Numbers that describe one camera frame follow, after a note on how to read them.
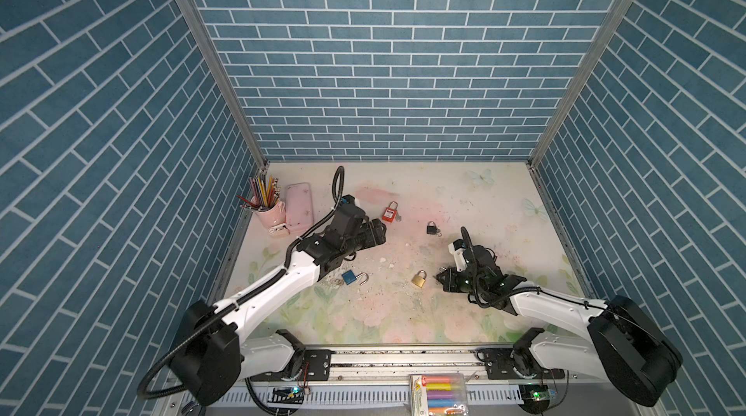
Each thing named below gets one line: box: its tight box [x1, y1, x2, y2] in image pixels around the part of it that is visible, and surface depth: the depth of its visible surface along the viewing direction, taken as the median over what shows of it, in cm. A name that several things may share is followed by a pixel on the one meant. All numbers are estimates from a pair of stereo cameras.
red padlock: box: [381, 201, 399, 223], surface depth 104 cm
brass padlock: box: [410, 270, 428, 288], surface depth 91 cm
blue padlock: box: [340, 269, 370, 286], surface depth 90 cm
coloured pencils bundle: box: [236, 173, 281, 210], surface depth 97 cm
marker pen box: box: [408, 373, 470, 416], surface depth 70 cm
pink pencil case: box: [284, 181, 314, 231], surface depth 110 cm
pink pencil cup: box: [254, 201, 287, 230], surface depth 100 cm
